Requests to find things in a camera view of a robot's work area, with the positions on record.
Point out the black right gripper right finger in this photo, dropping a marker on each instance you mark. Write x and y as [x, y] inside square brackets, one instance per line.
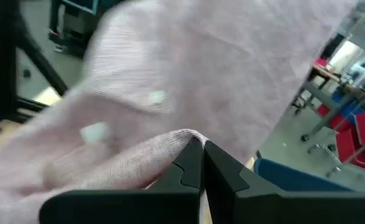
[225, 186]

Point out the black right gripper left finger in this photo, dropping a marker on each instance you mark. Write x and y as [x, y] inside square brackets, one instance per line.
[190, 168]

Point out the pale pink woven shirt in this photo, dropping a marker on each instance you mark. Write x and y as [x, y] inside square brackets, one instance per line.
[185, 62]

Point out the metal shelf rack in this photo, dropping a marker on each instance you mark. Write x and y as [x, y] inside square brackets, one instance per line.
[325, 118]

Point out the wooden bench metal legs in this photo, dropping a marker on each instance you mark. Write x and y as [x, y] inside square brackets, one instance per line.
[323, 74]

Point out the dark equipment cart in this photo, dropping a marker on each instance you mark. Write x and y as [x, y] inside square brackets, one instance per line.
[73, 28]

